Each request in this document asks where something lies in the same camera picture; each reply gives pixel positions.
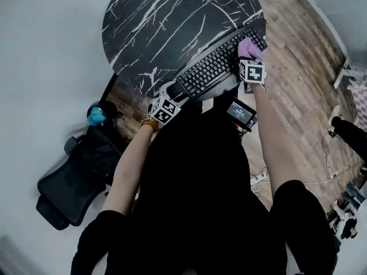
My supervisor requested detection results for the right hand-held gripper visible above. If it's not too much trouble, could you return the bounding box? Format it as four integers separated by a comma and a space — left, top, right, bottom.
239, 58, 268, 93

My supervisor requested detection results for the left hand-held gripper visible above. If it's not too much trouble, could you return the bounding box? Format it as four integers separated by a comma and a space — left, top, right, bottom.
147, 80, 190, 125

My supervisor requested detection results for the purple cloth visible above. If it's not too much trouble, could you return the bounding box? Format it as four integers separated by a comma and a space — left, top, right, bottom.
236, 37, 264, 61

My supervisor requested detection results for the black keyboard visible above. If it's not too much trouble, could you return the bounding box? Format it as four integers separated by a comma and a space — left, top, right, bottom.
166, 27, 269, 100

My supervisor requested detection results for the person's right forearm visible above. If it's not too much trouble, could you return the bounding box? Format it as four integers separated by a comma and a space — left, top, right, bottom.
252, 83, 307, 194

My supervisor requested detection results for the person's left forearm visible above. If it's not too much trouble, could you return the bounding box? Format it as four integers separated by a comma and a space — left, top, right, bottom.
101, 123, 158, 217

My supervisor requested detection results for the small black screen device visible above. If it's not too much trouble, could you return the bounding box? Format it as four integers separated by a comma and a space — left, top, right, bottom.
225, 97, 257, 131

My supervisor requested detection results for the blue plush toy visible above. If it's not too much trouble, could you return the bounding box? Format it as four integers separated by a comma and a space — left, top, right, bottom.
87, 107, 104, 127

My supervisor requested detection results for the white frosted partition panel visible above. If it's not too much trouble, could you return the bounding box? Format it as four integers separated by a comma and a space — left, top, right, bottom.
303, 0, 367, 88

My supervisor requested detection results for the person's black clothing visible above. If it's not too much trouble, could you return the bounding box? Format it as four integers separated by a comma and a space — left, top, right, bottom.
70, 92, 342, 275

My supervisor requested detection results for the pink checkered box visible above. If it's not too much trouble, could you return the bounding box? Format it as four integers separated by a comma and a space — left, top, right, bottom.
346, 73, 367, 120

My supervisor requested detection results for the black mesh office chair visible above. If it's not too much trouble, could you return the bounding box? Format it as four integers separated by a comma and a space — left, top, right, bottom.
36, 135, 124, 231

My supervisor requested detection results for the brown beaded bracelet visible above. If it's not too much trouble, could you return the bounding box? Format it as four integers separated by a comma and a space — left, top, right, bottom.
140, 117, 159, 133

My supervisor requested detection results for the white floor cable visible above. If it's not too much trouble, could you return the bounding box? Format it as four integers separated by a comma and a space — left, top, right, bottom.
303, 166, 355, 186

